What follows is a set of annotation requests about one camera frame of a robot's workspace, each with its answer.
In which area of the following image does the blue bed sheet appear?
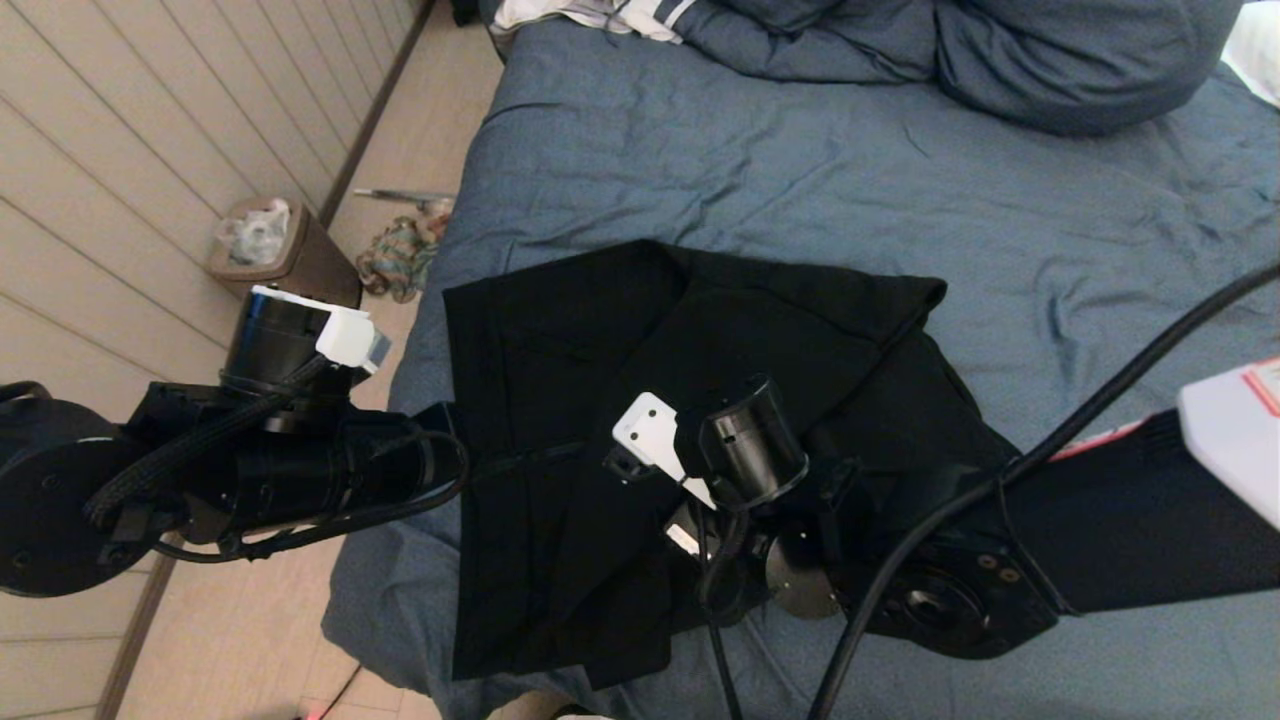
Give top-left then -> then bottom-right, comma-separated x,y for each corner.
322,20 -> 1280,720

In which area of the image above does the crumpled blue duvet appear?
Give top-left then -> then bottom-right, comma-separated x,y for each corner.
680,0 -> 946,83

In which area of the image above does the clear plastic bin bag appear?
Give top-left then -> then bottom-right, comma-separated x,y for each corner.
218,198 -> 293,267

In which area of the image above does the white striped garment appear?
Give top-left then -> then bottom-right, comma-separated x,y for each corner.
493,0 -> 691,43

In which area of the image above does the black garment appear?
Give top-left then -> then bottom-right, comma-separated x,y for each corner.
442,238 -> 1021,691

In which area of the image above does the blue pillow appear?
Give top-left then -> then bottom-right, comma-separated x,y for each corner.
935,0 -> 1251,136

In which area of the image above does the brown trash bin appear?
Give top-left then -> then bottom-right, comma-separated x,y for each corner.
205,196 -> 363,311

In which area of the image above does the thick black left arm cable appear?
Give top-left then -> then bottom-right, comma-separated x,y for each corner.
85,355 -> 331,526

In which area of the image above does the white pillow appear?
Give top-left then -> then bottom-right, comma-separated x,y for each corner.
1225,0 -> 1280,106

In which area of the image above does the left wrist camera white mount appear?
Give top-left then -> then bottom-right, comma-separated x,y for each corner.
220,285 -> 393,406

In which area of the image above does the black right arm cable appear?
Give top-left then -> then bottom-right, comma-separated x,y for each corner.
805,262 -> 1280,720

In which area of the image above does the colourful rag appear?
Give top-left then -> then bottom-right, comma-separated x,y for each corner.
357,215 -> 441,304

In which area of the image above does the thin black left camera cable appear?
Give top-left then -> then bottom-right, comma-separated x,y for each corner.
150,430 -> 471,563

